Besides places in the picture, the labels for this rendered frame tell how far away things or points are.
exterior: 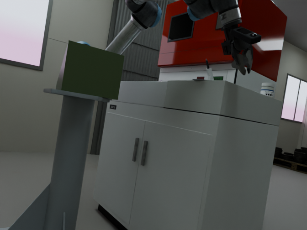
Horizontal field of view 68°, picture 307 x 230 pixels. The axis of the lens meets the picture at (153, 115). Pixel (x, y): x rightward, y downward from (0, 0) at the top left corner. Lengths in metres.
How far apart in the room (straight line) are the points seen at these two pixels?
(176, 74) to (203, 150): 1.18
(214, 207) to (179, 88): 0.57
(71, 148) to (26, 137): 2.23
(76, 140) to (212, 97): 0.69
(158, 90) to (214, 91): 0.37
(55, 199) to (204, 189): 0.73
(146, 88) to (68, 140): 0.52
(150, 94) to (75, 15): 2.46
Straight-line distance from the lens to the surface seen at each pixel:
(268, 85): 1.50
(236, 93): 1.08
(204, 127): 1.03
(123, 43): 1.36
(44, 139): 3.45
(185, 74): 2.02
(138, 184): 1.37
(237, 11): 1.00
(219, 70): 1.82
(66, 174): 1.25
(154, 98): 1.29
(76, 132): 1.21
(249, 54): 1.02
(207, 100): 1.04
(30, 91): 3.37
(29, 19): 3.46
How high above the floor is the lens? 0.79
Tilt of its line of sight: 1 degrees down
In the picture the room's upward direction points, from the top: 9 degrees clockwise
